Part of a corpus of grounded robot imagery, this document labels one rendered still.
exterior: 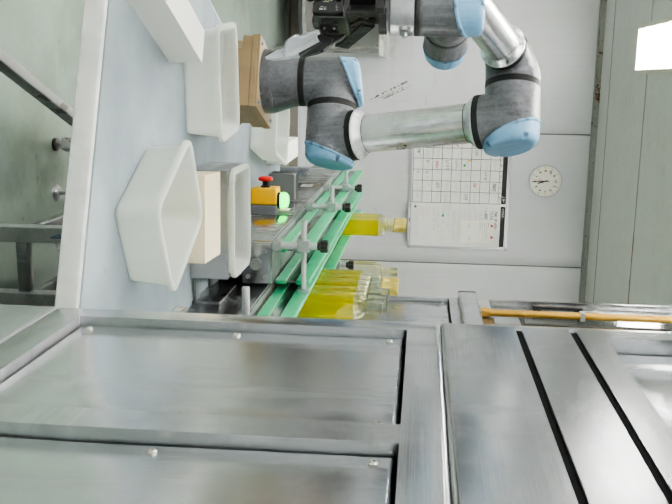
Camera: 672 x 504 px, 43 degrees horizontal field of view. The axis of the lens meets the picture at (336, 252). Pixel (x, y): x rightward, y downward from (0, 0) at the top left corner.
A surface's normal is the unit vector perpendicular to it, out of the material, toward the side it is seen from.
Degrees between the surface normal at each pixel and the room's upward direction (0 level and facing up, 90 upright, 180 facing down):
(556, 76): 90
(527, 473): 90
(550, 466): 90
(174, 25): 90
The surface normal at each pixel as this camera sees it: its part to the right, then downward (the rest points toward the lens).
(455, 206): -0.10, 0.19
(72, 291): -0.09, -0.16
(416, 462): 0.01, -0.98
